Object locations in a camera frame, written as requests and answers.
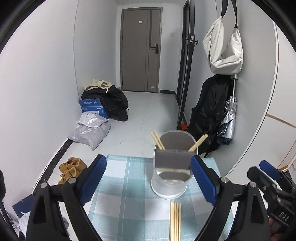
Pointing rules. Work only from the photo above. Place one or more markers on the white puffy shoulder bag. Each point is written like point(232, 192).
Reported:
point(223, 59)

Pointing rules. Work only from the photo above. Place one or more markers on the blue cardboard box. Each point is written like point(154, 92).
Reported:
point(93, 105)

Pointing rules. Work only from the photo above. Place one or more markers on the translucent white utensil holder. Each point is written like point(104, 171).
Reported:
point(171, 166)

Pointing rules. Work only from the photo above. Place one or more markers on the white plastic mailer bag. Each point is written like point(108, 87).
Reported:
point(92, 120)

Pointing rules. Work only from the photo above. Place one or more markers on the grey door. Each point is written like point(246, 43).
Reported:
point(140, 40)

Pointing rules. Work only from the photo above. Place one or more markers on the dark blue box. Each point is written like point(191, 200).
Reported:
point(24, 206)

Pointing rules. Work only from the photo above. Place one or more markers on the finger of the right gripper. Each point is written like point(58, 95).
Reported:
point(261, 175)
point(270, 170)

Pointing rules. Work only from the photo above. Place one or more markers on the silver folded umbrella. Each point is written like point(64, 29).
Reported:
point(227, 127)

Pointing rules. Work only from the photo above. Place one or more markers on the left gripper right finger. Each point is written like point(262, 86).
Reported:
point(250, 221)

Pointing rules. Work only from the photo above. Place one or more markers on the black clothes pile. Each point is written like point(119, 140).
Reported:
point(112, 99)

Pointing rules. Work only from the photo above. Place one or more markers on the grey plastic mailer bag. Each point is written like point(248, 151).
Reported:
point(90, 136)

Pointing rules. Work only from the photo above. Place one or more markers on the tan suede shoe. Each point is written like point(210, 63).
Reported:
point(73, 162)
point(72, 173)

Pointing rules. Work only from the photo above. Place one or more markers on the person's right hand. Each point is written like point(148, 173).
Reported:
point(281, 232)

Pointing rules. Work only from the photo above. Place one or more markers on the black door frame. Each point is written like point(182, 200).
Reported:
point(187, 48)

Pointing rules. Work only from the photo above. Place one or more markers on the black hanging coat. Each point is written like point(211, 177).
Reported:
point(209, 112)

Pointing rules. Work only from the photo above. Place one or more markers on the beige garment on pile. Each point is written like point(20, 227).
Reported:
point(100, 84)

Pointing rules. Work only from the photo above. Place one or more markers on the teal checkered tablecloth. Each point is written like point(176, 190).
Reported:
point(124, 206)

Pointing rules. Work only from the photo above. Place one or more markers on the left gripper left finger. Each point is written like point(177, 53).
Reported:
point(45, 220)

